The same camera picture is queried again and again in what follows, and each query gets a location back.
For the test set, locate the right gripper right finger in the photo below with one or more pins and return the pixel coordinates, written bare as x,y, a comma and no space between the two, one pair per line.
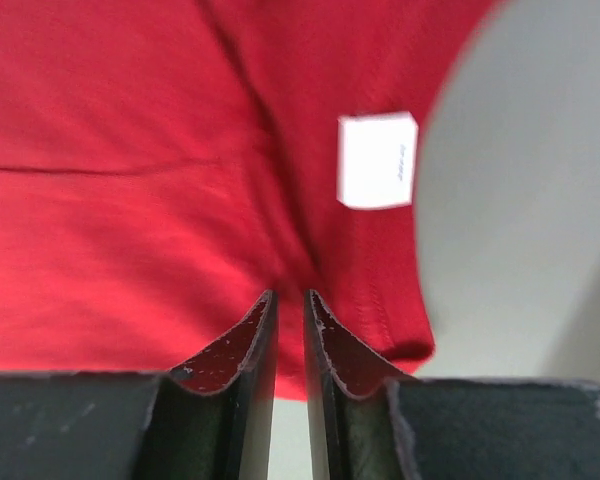
369,420

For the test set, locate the red t shirt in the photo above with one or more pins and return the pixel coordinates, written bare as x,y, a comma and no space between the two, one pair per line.
162,163

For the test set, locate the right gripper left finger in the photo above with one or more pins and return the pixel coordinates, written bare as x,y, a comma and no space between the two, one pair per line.
208,418

